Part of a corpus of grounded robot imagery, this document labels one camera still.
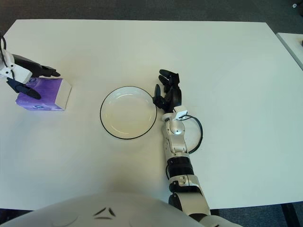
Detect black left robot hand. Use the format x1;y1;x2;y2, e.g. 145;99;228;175
6;54;61;99

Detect purple tissue paper pack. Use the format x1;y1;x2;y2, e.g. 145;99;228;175
15;77;72;112

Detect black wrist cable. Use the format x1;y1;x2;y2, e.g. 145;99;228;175
187;115;204;154
0;35;8;69

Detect white plate with black rim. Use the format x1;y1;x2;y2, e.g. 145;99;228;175
99;86;158;140

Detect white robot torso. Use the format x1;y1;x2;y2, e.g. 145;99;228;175
0;192;244;227

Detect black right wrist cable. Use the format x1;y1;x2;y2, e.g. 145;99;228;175
187;115;204;154

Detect white side table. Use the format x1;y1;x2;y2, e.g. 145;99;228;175
276;32;303;71

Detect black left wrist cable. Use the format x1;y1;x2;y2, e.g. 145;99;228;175
0;35;8;69

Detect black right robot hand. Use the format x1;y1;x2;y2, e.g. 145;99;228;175
152;69;183;113

